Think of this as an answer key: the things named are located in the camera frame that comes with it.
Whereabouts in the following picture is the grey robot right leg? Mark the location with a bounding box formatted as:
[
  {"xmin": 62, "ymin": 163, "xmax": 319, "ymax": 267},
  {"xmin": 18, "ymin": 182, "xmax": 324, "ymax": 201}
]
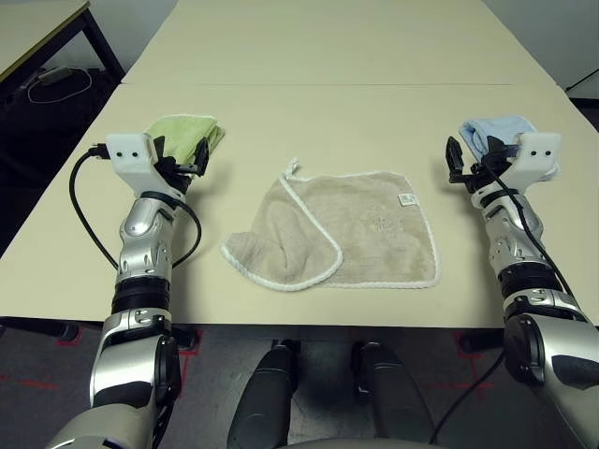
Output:
[{"xmin": 353, "ymin": 340, "xmax": 439, "ymax": 449}]

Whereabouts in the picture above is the grey robot left leg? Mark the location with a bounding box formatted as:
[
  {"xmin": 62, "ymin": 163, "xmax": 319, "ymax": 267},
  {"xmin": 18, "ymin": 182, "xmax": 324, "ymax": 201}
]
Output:
[{"xmin": 226, "ymin": 340, "xmax": 300, "ymax": 449}]

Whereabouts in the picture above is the side table with black frame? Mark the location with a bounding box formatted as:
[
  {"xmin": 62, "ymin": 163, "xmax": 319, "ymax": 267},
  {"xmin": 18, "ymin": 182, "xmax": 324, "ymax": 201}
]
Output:
[{"xmin": 0, "ymin": 0, "xmax": 125, "ymax": 85}]

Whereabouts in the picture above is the grey robot leg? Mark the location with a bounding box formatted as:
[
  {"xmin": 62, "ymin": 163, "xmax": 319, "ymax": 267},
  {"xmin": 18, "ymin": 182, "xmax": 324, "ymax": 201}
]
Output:
[
  {"xmin": 353, "ymin": 340, "xmax": 439, "ymax": 449},
  {"xmin": 226, "ymin": 340, "xmax": 300, "ymax": 449}
]

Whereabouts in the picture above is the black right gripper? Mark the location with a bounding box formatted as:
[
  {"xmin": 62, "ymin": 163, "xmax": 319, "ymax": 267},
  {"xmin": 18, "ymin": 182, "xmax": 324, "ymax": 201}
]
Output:
[{"xmin": 445, "ymin": 136, "xmax": 519, "ymax": 196}]

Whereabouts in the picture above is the blue folded towel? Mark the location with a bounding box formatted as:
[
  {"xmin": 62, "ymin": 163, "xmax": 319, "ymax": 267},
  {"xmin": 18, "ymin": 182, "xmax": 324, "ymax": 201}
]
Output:
[{"xmin": 458, "ymin": 115, "xmax": 562, "ymax": 180}]

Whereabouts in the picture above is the green folded towel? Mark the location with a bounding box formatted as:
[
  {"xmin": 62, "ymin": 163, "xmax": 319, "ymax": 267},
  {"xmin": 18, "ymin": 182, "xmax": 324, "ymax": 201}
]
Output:
[{"xmin": 147, "ymin": 113, "xmax": 226, "ymax": 165}]

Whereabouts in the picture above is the beige towel with white trim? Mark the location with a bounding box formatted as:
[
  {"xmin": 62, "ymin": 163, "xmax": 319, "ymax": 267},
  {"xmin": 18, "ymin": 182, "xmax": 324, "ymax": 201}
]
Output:
[{"xmin": 220, "ymin": 157, "xmax": 443, "ymax": 293}]

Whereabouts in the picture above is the white power adapter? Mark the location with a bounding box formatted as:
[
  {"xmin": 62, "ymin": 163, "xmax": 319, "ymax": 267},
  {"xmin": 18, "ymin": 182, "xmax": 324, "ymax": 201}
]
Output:
[{"xmin": 37, "ymin": 66, "xmax": 71, "ymax": 85}]

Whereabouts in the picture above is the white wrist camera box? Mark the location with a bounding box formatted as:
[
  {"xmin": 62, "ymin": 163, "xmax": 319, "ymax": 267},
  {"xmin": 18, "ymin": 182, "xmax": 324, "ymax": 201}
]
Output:
[
  {"xmin": 105, "ymin": 133, "xmax": 188, "ymax": 197},
  {"xmin": 503, "ymin": 132, "xmax": 562, "ymax": 193}
]

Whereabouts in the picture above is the black left camera cable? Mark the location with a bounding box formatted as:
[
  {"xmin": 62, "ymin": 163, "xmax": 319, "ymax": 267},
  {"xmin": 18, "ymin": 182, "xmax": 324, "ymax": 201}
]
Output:
[{"xmin": 69, "ymin": 142, "xmax": 203, "ymax": 272}]

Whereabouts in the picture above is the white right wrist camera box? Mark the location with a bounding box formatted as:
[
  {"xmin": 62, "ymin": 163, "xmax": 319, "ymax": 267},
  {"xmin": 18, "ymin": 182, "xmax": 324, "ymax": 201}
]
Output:
[{"xmin": 503, "ymin": 132, "xmax": 562, "ymax": 193}]

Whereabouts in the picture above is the black stand leg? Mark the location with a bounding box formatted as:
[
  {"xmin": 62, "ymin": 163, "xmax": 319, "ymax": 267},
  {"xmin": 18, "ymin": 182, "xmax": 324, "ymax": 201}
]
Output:
[{"xmin": 563, "ymin": 67, "xmax": 599, "ymax": 93}]

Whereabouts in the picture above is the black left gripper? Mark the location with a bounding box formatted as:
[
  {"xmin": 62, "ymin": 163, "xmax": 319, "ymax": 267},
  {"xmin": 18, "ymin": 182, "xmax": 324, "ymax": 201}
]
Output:
[{"xmin": 152, "ymin": 136, "xmax": 211, "ymax": 193}]

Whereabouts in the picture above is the thin white floor cable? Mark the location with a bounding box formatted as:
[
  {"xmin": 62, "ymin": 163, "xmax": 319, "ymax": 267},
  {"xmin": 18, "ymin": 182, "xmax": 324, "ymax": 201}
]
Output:
[{"xmin": 26, "ymin": 67, "xmax": 93, "ymax": 103}]

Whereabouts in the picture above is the black table base bar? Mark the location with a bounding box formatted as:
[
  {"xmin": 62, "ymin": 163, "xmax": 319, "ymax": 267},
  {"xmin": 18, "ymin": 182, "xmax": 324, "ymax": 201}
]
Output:
[
  {"xmin": 458, "ymin": 329, "xmax": 506, "ymax": 355},
  {"xmin": 0, "ymin": 316, "xmax": 197, "ymax": 352}
]

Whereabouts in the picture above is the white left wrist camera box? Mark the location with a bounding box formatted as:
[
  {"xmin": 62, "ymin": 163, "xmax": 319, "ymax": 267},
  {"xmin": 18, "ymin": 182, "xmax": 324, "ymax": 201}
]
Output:
[{"xmin": 105, "ymin": 133, "xmax": 188, "ymax": 197}]

